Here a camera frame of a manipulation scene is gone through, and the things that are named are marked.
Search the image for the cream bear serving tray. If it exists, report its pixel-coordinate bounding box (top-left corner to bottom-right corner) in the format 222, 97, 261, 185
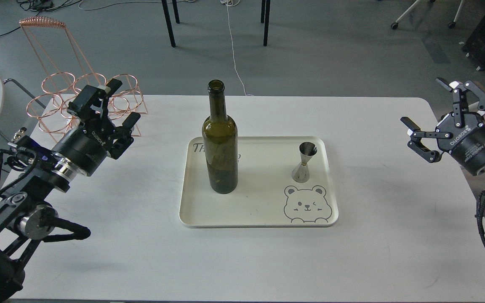
179, 136, 339, 228

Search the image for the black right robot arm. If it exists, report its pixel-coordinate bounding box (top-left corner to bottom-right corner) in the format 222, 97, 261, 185
401, 77, 485, 248

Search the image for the black table legs background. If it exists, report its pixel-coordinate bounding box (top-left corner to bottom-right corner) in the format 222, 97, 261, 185
161, 0, 271, 48

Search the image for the copper wire bottle rack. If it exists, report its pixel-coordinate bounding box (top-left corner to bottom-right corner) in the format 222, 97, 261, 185
19, 16, 149, 141

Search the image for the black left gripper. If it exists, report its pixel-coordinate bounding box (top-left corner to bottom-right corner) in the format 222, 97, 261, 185
52, 78, 141, 176

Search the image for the white cable on floor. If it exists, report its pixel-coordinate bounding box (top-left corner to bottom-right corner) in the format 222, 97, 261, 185
220, 0, 255, 97

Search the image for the steel double jigger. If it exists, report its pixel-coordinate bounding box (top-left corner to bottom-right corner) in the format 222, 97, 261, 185
291, 141, 317, 183

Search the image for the office chair wheeled base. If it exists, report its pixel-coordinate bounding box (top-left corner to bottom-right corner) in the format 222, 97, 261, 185
390, 0, 465, 30

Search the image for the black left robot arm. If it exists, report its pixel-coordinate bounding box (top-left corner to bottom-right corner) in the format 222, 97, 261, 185
0, 79, 140, 302

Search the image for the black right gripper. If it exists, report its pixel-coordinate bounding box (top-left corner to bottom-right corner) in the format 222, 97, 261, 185
400, 77, 485, 176

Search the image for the dark green wine bottle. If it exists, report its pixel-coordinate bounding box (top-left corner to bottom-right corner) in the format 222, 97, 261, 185
202, 80, 238, 194

